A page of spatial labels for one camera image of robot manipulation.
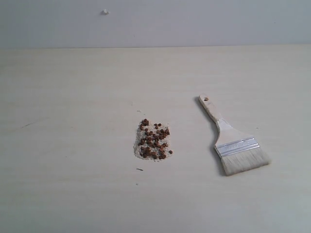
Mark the red beans and rice pile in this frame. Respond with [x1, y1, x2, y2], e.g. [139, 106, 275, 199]
[133, 118, 173, 161]

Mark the wooden paint brush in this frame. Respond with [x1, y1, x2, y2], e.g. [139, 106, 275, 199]
[198, 94, 271, 176]

